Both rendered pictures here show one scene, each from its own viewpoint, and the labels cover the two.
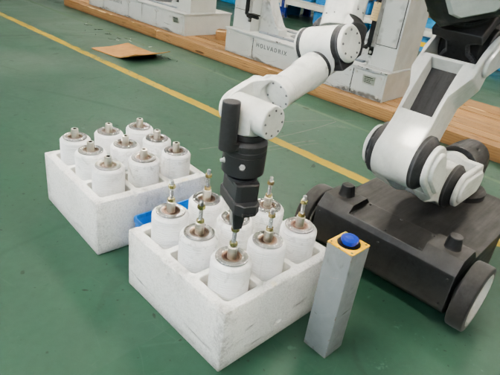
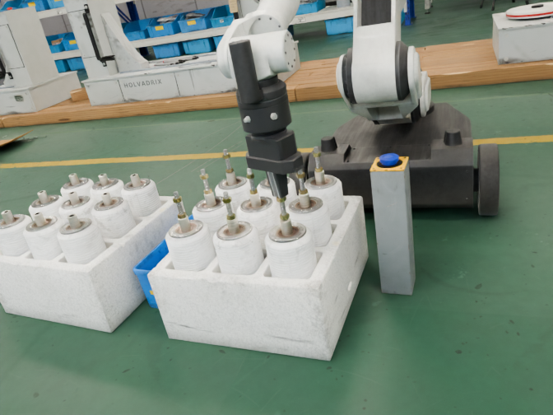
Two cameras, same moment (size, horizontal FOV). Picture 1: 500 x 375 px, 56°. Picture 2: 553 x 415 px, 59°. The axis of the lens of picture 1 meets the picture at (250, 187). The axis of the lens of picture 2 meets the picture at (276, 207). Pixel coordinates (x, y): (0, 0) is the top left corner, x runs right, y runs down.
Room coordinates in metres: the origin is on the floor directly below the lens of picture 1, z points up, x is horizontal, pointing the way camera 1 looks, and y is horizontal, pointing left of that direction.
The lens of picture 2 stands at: (0.07, 0.28, 0.71)
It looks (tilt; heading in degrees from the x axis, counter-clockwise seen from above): 25 degrees down; 343
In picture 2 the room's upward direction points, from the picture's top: 11 degrees counter-clockwise
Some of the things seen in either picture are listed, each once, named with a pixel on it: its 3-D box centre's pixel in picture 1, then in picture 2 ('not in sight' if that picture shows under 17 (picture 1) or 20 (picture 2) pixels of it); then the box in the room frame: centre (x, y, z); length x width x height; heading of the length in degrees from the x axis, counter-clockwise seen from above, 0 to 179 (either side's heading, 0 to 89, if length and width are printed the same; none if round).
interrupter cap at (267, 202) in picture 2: (235, 218); (256, 204); (1.03, 0.03, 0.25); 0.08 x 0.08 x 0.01
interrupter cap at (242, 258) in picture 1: (231, 257); (287, 232); (0.87, 0.02, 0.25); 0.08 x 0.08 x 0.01
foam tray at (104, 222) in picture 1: (125, 187); (95, 253); (1.40, 0.42, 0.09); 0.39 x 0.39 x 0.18; 45
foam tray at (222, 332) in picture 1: (229, 268); (269, 264); (1.03, 0.03, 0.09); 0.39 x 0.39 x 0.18; 47
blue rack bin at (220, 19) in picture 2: not in sight; (231, 14); (6.10, -1.48, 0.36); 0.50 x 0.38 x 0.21; 139
